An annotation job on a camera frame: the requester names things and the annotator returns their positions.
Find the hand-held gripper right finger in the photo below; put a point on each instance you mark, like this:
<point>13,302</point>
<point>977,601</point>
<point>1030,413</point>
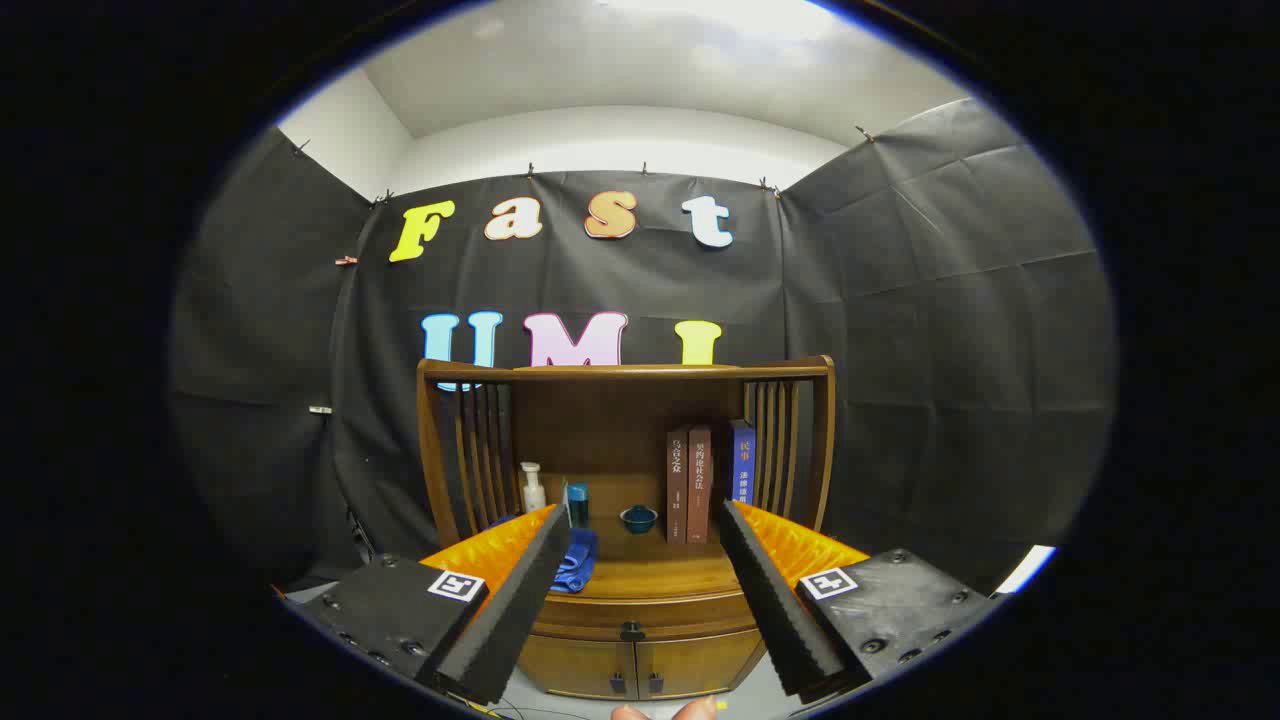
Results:
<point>775,610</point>

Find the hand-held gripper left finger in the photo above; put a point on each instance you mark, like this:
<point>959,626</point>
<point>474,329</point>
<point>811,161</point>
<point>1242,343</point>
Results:
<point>510,610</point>

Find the wooden drawer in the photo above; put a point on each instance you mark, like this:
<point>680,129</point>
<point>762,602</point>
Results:
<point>680,610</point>

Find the wooden cabinet door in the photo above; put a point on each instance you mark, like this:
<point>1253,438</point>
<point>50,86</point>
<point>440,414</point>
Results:
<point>700,660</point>
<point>575,665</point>

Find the wooden countertop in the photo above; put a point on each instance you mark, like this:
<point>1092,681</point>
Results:
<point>640,565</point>

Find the wooden cabinet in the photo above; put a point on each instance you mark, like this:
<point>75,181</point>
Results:
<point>600,420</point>

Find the blue folded towel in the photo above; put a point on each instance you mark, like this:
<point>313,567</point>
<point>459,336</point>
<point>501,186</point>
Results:
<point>580,560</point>

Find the white pump bottle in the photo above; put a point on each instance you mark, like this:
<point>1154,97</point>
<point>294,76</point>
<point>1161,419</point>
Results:
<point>533,495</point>

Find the teal box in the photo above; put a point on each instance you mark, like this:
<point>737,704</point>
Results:
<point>578,500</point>

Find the reddish brown book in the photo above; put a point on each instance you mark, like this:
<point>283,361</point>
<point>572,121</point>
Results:
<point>699,490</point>

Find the blue book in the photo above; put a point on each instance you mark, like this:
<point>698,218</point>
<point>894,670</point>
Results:
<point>743,460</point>

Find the dark brown book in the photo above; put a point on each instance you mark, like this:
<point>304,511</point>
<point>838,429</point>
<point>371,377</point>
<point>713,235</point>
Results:
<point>677,490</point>

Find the blue lidded teacup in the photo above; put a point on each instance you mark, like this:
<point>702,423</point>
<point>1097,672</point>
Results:
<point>639,519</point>

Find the black backdrop cloth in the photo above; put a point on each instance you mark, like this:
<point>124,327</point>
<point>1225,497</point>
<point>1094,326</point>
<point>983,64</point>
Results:
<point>900,300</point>

